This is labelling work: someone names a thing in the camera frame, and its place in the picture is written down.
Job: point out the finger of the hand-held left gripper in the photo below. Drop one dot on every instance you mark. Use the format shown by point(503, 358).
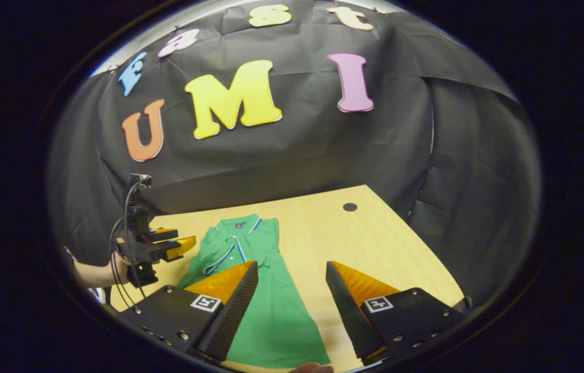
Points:
point(165, 234)
point(173, 251)

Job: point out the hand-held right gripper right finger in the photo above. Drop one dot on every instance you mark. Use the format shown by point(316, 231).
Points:
point(349, 311)

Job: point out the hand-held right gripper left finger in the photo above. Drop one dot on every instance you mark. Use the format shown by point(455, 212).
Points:
point(235, 311)

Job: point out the green T-shirt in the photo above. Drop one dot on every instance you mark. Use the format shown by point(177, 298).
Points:
point(276, 311)

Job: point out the person's white printed clothing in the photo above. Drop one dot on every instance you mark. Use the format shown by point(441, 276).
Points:
point(98, 295)

